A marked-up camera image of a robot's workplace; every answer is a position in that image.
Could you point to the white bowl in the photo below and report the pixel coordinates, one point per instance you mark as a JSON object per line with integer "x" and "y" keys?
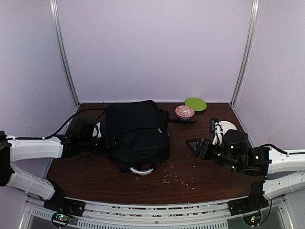
{"x": 226, "y": 125}

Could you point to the left aluminium frame post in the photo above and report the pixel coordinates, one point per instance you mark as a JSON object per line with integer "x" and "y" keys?
{"x": 63, "y": 55}

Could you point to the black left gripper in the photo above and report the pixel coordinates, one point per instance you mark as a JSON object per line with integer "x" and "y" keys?
{"x": 110, "y": 145}

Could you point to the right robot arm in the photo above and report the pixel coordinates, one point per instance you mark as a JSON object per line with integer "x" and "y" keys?
{"x": 235, "y": 153}

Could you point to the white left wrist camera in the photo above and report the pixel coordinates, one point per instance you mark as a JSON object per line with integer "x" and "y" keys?
{"x": 97, "y": 130}

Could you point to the right aluminium frame post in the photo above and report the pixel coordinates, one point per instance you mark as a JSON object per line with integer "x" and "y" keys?
{"x": 247, "y": 52}

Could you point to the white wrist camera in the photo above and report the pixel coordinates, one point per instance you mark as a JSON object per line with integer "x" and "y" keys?
{"x": 97, "y": 130}
{"x": 217, "y": 129}

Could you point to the black student backpack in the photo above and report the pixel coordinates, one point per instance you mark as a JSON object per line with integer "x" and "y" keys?
{"x": 143, "y": 139}

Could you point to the aluminium frame post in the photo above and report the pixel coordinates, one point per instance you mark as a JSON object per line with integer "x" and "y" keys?
{"x": 63, "y": 55}
{"x": 247, "y": 52}

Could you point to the red patterned bowl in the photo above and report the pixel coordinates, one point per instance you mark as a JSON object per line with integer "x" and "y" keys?
{"x": 184, "y": 112}

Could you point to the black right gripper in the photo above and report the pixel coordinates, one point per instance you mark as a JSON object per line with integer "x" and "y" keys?
{"x": 200, "y": 143}

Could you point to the green plate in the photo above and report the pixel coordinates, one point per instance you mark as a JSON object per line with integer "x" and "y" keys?
{"x": 196, "y": 104}

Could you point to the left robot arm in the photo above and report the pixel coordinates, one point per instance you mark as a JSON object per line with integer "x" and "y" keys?
{"x": 86, "y": 136}

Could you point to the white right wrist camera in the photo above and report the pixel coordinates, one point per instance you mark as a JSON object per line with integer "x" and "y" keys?
{"x": 217, "y": 129}

